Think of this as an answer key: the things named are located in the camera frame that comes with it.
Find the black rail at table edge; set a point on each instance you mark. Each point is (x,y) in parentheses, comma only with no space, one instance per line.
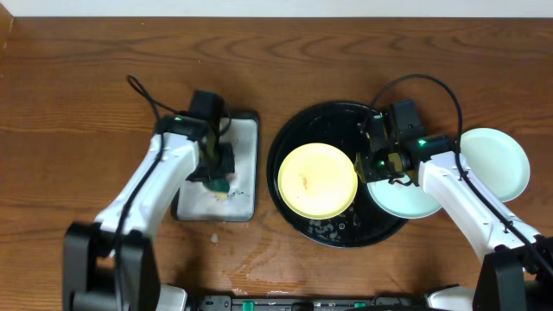
(227,303)

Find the round black tray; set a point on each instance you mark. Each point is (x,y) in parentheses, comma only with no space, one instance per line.
(336,123)

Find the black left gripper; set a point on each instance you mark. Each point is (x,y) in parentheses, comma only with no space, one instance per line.
(220,168)

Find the light blue front plate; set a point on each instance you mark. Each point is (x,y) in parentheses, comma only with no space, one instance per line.
(498,160)

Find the black rectangular soapy tray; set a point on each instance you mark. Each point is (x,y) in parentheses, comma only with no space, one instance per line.
(194,202)

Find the light blue plate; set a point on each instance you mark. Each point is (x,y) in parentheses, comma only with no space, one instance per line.
(498,160)
(402,200)

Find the yellow plate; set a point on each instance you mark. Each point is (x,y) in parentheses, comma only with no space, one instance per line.
(317,181)

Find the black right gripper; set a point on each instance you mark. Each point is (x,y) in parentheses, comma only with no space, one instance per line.
(363,160)

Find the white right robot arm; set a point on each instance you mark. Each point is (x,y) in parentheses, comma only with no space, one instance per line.
(516,260)

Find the green yellow sponge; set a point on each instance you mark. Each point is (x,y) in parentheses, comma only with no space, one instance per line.
(219,187)

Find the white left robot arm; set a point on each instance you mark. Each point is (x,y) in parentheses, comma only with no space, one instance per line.
(109,264)

